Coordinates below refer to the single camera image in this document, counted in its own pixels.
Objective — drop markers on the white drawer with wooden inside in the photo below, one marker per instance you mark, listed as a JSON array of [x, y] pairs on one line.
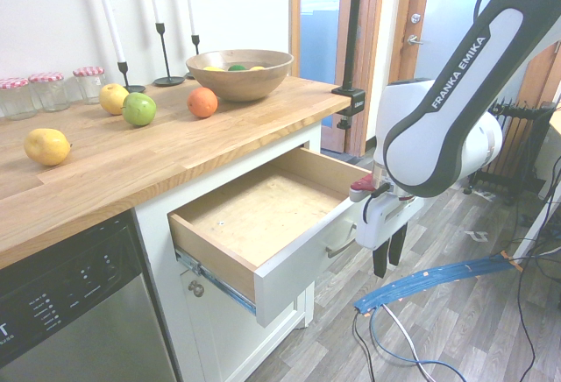
[[263, 211]]

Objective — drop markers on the large wooden bowl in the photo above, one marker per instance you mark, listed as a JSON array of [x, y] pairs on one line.
[[241, 84]]

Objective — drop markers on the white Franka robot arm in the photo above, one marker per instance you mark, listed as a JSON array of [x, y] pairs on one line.
[[460, 106]]

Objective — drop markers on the green apple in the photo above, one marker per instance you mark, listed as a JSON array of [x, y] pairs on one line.
[[139, 109]]

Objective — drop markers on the yellow pear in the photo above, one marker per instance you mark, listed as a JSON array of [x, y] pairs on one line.
[[46, 147]]

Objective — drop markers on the silver door lock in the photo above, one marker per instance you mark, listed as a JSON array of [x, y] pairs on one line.
[[415, 17]]

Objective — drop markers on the white floor tape marker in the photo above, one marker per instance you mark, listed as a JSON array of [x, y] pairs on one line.
[[477, 236]]

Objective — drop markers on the black oil radiator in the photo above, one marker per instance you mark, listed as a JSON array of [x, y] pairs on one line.
[[526, 154]]

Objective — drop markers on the black clamp camera stand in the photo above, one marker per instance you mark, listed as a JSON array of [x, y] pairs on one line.
[[351, 27]]

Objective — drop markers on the yellow apple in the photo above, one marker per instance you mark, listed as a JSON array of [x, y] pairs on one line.
[[111, 99]]

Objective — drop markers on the white kitchen cabinet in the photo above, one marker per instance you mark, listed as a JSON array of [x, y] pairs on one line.
[[219, 334]]

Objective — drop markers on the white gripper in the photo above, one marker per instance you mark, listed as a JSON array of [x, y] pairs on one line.
[[381, 224]]

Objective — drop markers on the glass jar with checkered lid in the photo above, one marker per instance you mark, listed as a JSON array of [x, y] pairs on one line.
[[90, 86], [16, 99], [48, 93]]

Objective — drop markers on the stainless steel dishwasher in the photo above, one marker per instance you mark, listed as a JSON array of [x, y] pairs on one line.
[[87, 334]]

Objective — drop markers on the yellow lemon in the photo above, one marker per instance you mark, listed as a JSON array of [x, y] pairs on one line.
[[257, 68], [213, 68]]

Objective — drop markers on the black candle holder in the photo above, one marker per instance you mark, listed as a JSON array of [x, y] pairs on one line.
[[124, 76], [163, 49], [195, 47]]

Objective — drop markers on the green lime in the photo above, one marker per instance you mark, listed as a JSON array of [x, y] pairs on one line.
[[236, 67]]

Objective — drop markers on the orange fruit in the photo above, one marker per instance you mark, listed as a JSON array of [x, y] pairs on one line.
[[202, 103]]

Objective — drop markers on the round cabinet door knob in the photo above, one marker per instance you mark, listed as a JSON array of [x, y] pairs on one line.
[[196, 288]]

